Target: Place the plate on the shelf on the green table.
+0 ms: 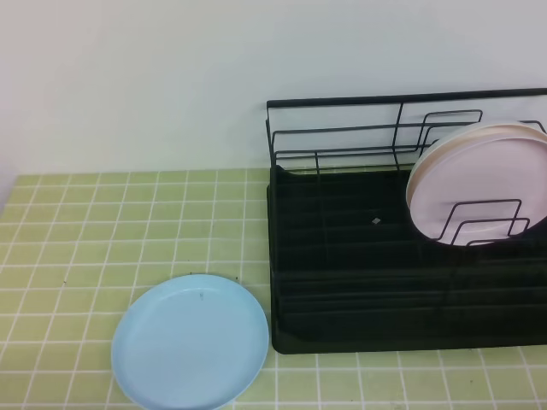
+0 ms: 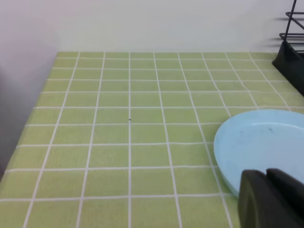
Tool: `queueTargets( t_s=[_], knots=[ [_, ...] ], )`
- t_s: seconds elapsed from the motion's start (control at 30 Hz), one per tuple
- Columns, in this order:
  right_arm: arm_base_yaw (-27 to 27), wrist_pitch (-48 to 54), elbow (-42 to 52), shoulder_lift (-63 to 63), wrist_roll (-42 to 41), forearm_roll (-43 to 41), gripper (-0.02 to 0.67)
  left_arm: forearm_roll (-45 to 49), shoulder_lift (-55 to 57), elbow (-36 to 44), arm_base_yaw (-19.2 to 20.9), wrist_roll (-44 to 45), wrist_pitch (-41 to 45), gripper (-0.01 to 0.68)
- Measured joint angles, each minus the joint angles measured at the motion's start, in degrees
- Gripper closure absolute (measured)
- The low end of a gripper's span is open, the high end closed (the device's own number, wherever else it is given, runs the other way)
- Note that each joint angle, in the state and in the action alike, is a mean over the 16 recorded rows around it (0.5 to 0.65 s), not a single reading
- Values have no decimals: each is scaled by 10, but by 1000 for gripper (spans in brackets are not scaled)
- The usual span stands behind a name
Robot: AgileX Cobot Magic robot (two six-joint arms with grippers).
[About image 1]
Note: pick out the pink plate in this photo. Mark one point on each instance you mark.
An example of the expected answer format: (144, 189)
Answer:
(483, 193)

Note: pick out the light blue plate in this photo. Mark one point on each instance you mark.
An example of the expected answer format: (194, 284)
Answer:
(192, 342)

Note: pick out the cream plate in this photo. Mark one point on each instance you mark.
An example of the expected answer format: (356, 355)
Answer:
(458, 137)

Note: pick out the black wire dish rack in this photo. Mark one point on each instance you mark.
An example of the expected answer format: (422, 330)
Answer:
(349, 272)

